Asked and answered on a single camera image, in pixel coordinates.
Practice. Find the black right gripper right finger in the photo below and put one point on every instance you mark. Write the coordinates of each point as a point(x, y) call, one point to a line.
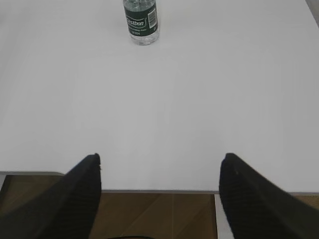
point(255, 208)

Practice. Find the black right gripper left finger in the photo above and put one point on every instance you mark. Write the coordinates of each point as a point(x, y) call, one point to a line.
point(66, 210)

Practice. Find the clear green-label water bottle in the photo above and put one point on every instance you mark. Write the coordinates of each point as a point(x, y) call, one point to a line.
point(142, 21)

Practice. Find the white table leg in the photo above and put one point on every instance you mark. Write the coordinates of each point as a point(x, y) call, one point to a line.
point(223, 227)

